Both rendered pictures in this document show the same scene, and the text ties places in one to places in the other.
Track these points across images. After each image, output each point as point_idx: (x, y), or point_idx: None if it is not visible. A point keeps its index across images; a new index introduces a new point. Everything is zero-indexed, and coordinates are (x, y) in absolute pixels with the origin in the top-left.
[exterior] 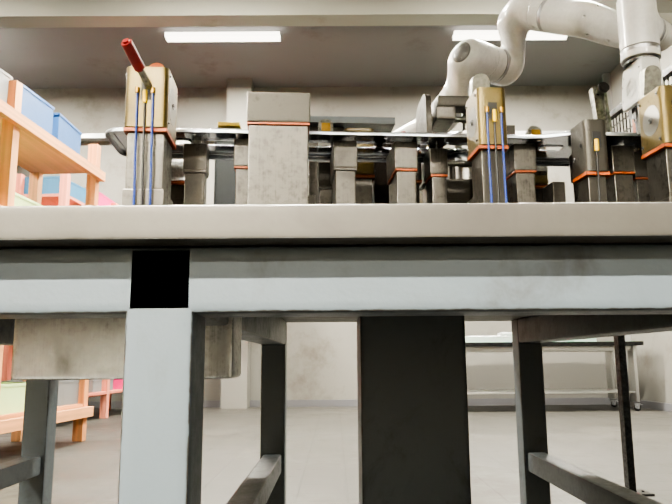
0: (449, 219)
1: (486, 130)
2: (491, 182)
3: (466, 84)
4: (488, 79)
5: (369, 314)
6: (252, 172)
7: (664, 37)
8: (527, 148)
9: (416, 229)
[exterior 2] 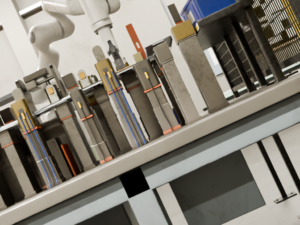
0: None
1: (22, 124)
2: (35, 149)
3: (44, 50)
4: (19, 90)
5: None
6: None
7: (111, 8)
8: (62, 105)
9: None
